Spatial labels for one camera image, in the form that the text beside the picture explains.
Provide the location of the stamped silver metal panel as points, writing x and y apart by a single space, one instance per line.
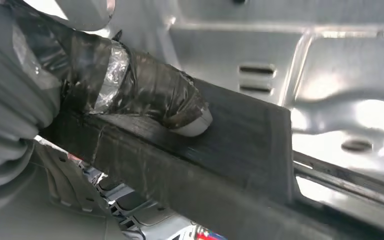
344 66

